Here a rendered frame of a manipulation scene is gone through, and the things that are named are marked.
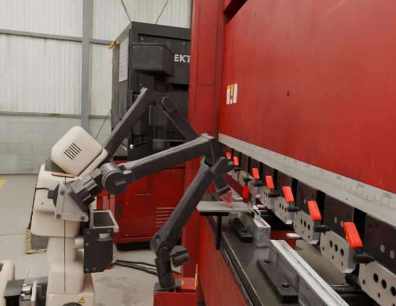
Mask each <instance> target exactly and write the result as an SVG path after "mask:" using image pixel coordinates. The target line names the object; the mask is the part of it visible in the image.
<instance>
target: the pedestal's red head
mask: <svg viewBox="0 0 396 306"><path fill-rule="evenodd" d="M180 278H181V280H183V282H184V283H183V285H182V288H181V289H179V288H178V289H176V292H175V293H174V292H159V291H154V302H153V306H197V290H198V264H196V278H191V277H180ZM195 287H196V289H195ZM195 290H196V293H195Z"/></svg>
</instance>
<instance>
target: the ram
mask: <svg viewBox="0 0 396 306"><path fill-rule="evenodd" d="M236 83H237V97H236V103H233V97H234V84H236ZM232 84H233V96H231V85H232ZM228 86H230V100H231V98H232V104H230V100H229V104H227V88H228ZM219 133H221V134H224V135H227V136H229V137H233V138H235V139H238V140H241V141H244V142H247V143H249V144H252V145H255V146H259V147H261V148H264V149H267V150H269V151H273V152H275V153H278V154H281V155H284V156H286V157H290V158H293V159H295V160H298V161H301V162H304V163H307V164H310V165H312V166H316V167H318V168H321V169H324V170H326V171H330V172H333V173H336V174H338V175H342V176H344V177H347V178H349V179H352V180H356V181H358V182H361V183H364V184H367V185H370V186H373V187H375V188H378V189H382V190H384V191H387V192H390V193H393V194H396V0H247V2H246V3H245V4H244V5H243V6H242V7H241V9H240V10H239V11H238V12H237V13H236V14H235V15H234V17H233V18H232V19H231V20H230V22H229V23H228V24H227V25H226V26H225V27H224V49H223V61H222V84H221V95H220V117H219ZM218 141H219V142H221V143H223V144H225V145H227V146H229V147H231V148H233V149H235V150H237V151H239V152H242V153H244V154H246V155H248V156H250V157H252V158H254V159H256V160H258V161H260V162H263V163H265V164H266V165H269V166H271V167H272V168H275V169H277V170H278V171H281V172H283V173H285V174H287V175H289V176H291V177H293V178H295V179H297V180H300V181H302V182H304V183H306V184H308V185H310V186H312V187H314V188H316V189H318V190H320V191H322V192H325V193H326V194H328V195H330V196H332V197H334V198H336V199H339V200H341V201H343V202H345V203H347V204H349V205H351V206H353V207H355V208H358V209H360V210H362V211H364V212H366V213H368V214H370V215H372V216H374V217H376V218H378V219H380V220H382V221H384V222H386V223H388V224H390V225H392V226H394V227H396V211H393V210H391V209H389V208H386V207H383V206H381V205H379V204H377V203H374V202H371V201H370V200H367V199H364V198H362V197H360V196H358V195H355V194H352V193H351V192H348V191H345V190H343V189H341V188H338V187H336V186H333V185H331V184H329V183H326V182H324V181H322V180H319V179H317V178H314V177H312V176H310V175H307V174H305V173H303V172H300V171H298V170H295V169H293V168H291V167H288V166H286V165H283V164H281V163H279V162H276V161H274V160H272V159H269V158H267V157H264V156H263V155H260V154H257V153H255V152H253V151H250V150H248V149H245V148H243V147H241V146H238V145H236V144H234V143H231V142H229V141H226V140H224V139H222V138H219V139H218Z"/></svg>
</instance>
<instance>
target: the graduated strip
mask: <svg viewBox="0 0 396 306"><path fill-rule="evenodd" d="M219 138H222V139H224V140H226V141H229V142H231V143H234V144H236V145H238V146H241V147H243V148H245V149H248V150H250V151H253V152H255V153H257V154H260V155H263V156H264V157H267V158H269V159H272V160H274V161H276V162H279V163H281V164H283V165H286V166H288V167H291V168H293V169H295V170H298V171H300V172H303V173H305V174H307V175H310V176H312V177H314V178H317V179H319V180H322V181H324V182H326V183H329V184H331V185H333V186H336V187H338V188H341V189H343V190H345V191H348V192H351V193H352V194H355V195H357V196H360V197H362V198H364V199H367V200H370V201H371V202H374V203H377V204H379V205H381V206H383V207H386V208H389V209H391V210H393V211H396V194H393V193H390V192H387V191H384V190H382V189H378V188H375V187H373V186H370V185H367V184H364V183H361V182H358V181H356V180H352V179H350V178H347V177H344V176H342V175H338V174H336V173H333V172H330V171H326V170H324V169H321V168H318V167H316V166H312V165H310V164H307V163H304V162H301V161H298V160H295V159H293V158H290V157H286V156H284V155H281V154H278V153H275V152H273V151H269V150H267V149H264V148H261V147H259V146H255V145H253V144H249V143H247V142H244V141H241V140H238V139H235V138H233V137H229V136H227V135H224V134H221V133H219Z"/></svg>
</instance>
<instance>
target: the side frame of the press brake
mask: <svg viewBox="0 0 396 306"><path fill-rule="evenodd" d="M222 9H223V0H193V8H192V23H191V49H190V64H189V90H188V117H187V120H188V122H189V123H190V125H191V126H192V127H193V128H194V129H195V131H196V132H197V133H198V134H199V136H200V135H201V134H203V133H207V134H208V135H210V136H212V137H215V138H216V139H217V141H218V139H219V117H220V95H221V84H222V61H223V49H224V27H225V26H226V25H227V24H228V23H229V22H230V20H231V19H232V18H233V17H234V15H235V14H236V13H224V12H223V11H222ZM218 142H219V141H218ZM219 144H220V145H221V147H222V149H223V150H224V151H225V153H227V145H225V144H223V143H221V142H219ZM201 160H202V159H201V158H200V157H197V158H194V159H192V160H188V161H186V162H185V185H184V193H185V192H186V190H187V189H188V187H189V186H190V184H191V183H192V181H193V180H194V178H195V176H196V175H197V173H198V171H199V169H200V166H201V164H200V161H201ZM222 175H223V177H224V179H225V181H226V183H228V184H229V185H230V186H231V187H232V188H233V189H234V190H235V191H236V192H237V193H238V194H239V195H240V196H241V197H242V201H241V202H244V203H247V204H248V200H247V199H244V198H243V190H244V187H243V186H242V185H240V183H239V181H235V179H234V178H232V175H229V174H227V173H226V174H224V173H223V174H222ZM215 192H216V190H215V185H214V182H212V184H211V185H210V187H209V188H208V189H207V191H206V194H211V193H215ZM248 205H249V204H248ZM199 223H200V214H199V212H198V210H197V208H195V210H194V211H193V213H192V215H191V216H190V218H189V219H188V221H187V222H186V224H185V226H184V227H183V229H182V245H183V246H184V247H185V248H186V249H187V250H188V254H189V259H190V262H189V263H186V264H184V265H182V266H180V277H191V278H196V264H197V261H198V248H199ZM285 234H296V232H295V231H270V240H284V241H285V242H286V243H287V244H288V245H289V246H290V247H291V248H292V249H293V250H294V251H295V243H296V239H294V238H288V237H287V236H286V235H285ZM197 301H198V302H204V300H203V296H202V290H201V286H200V280H199V275H198V290H197Z"/></svg>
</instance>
